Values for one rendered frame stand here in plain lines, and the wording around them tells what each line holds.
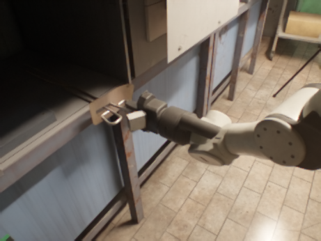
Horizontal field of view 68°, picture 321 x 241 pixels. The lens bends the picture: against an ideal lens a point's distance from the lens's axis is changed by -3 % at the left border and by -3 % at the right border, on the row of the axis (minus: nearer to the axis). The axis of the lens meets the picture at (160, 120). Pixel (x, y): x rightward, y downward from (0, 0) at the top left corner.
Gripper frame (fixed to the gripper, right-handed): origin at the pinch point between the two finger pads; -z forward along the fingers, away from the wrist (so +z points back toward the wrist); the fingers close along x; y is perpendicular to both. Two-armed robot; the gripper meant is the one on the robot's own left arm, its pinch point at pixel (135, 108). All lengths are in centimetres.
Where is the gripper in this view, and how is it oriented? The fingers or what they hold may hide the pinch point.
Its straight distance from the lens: 70.5
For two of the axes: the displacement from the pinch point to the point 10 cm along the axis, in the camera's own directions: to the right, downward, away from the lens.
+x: -0.2, -7.7, -6.4
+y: -5.6, 5.4, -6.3
